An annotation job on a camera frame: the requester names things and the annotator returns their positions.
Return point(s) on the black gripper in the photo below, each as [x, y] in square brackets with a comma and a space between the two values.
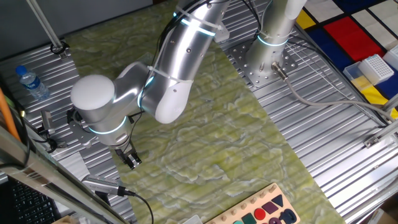
[124, 151]

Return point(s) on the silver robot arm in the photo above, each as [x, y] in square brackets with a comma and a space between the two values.
[93, 102]

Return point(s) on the white pipette tip box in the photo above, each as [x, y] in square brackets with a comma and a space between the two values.
[376, 69]

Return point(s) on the green marble pattern mat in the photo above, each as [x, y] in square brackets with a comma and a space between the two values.
[202, 140]

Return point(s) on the clear plastic container corner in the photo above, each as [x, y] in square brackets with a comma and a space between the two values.
[192, 220]

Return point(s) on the clear plastic rack lid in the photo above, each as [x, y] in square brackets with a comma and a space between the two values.
[146, 57]

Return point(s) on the black keyboard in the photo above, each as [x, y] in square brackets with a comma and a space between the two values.
[31, 205]

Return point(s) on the wooden shape puzzle board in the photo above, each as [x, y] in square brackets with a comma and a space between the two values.
[248, 203]

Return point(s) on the clear water bottle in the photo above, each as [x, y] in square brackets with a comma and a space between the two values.
[32, 84]

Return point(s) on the green square puzzle piece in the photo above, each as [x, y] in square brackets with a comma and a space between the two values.
[248, 219]

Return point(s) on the orange tube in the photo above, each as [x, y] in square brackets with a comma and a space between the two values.
[7, 118]

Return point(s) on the red circle puzzle piece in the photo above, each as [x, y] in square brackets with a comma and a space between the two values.
[260, 214]

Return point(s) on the purple square puzzle piece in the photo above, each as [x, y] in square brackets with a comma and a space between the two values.
[270, 208]

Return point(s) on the metal robot mounting plate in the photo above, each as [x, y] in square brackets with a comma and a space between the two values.
[248, 71]

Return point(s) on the blue triangle puzzle piece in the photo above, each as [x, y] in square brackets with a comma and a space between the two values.
[278, 199]

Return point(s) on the metal pole stand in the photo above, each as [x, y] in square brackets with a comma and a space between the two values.
[46, 28]

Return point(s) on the clear plastic box lid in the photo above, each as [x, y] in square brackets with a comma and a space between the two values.
[357, 79]

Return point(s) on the colourful block pattern mat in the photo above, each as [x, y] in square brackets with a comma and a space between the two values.
[351, 37]

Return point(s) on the brown cardboard box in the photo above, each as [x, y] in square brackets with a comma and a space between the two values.
[385, 216]

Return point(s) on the white plastic box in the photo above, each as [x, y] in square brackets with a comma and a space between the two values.
[392, 57]

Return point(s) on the silver depth camera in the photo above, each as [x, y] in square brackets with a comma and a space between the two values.
[99, 184]

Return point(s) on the aluminium frame beam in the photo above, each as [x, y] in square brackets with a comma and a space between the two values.
[46, 174]

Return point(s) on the aluminium profile bracket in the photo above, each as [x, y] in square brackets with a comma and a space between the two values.
[382, 133]

